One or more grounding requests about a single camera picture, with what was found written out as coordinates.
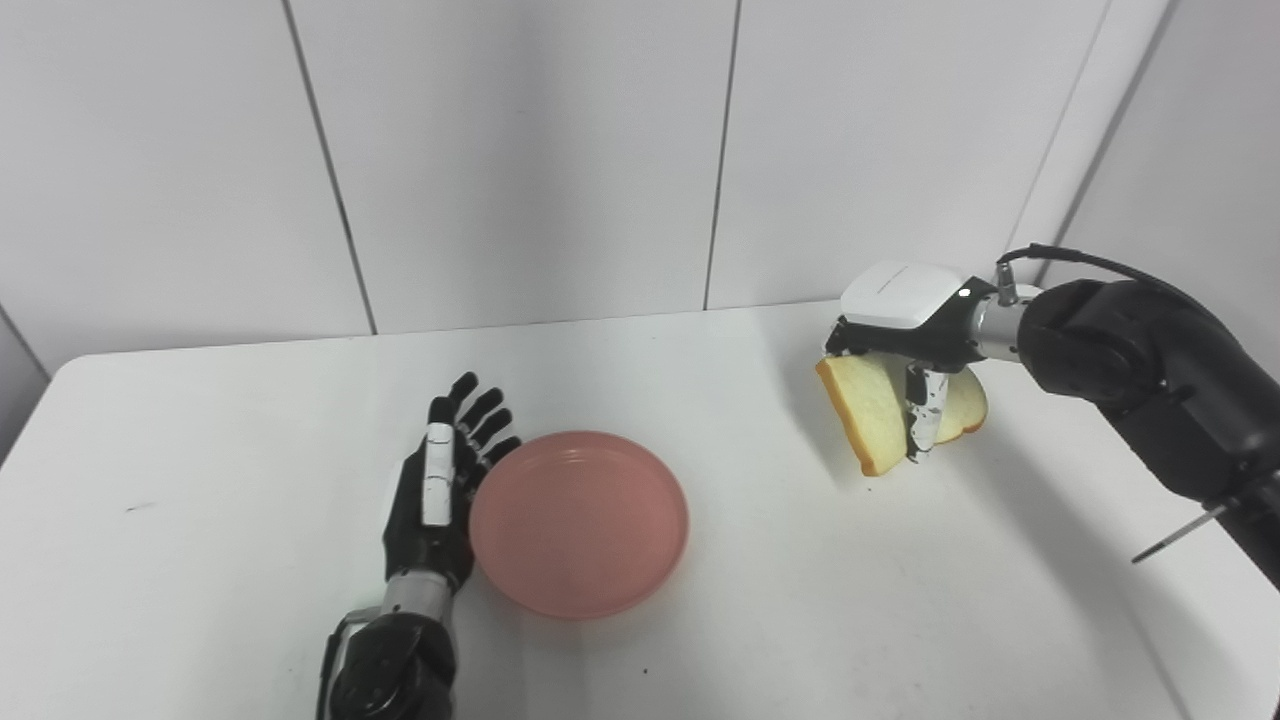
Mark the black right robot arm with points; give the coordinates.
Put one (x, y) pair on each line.
(1150, 370)

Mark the pink round plate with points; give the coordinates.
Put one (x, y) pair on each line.
(580, 520)

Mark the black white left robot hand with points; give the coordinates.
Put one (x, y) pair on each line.
(425, 540)

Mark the slice of white bread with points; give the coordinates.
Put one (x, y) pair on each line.
(870, 410)

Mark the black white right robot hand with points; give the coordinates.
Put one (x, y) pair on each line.
(900, 295)

